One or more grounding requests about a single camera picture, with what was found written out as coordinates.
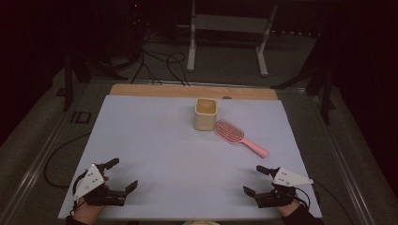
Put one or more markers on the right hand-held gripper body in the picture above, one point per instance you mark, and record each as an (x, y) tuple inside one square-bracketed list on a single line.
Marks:
[(275, 198)]

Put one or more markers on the metal floor rail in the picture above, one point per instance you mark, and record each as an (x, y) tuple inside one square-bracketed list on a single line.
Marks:
[(342, 162), (34, 168)]

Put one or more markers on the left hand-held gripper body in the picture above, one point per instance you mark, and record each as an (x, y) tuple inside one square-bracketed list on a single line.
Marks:
[(103, 197)]

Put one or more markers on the person's right hand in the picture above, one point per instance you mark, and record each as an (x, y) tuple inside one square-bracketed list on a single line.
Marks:
[(289, 209)]

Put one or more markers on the pink hairbrush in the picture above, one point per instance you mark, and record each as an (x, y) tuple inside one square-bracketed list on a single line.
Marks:
[(230, 132)]

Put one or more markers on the beige square cup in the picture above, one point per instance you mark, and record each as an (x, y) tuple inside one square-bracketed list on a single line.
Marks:
[(205, 120)]

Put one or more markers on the pale blue table mat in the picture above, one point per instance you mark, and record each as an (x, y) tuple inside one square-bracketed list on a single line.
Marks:
[(156, 150)]

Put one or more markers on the black rectangular floor bracket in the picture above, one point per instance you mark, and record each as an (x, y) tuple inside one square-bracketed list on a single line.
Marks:
[(75, 117)]

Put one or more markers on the black stand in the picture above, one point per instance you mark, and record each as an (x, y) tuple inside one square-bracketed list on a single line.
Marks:
[(68, 84), (326, 93)]

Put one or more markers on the person's left hand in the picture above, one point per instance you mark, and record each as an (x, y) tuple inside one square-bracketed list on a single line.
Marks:
[(87, 213)]

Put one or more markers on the white metal stand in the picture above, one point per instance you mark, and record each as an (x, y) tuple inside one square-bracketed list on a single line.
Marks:
[(230, 23)]

